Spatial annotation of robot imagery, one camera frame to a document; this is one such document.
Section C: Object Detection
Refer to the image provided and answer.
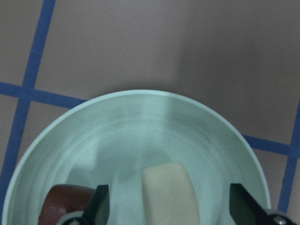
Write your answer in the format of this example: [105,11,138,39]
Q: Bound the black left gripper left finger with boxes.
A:
[82,185,110,225]

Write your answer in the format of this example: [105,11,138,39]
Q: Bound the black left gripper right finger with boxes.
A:
[229,183,272,225]

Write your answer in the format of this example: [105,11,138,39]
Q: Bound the brown rectangular bun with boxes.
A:
[38,184,95,225]

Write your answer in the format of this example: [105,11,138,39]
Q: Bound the white rectangular bun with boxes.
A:
[142,162,200,225]

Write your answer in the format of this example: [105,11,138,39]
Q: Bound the light green round plate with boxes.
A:
[2,90,270,225]

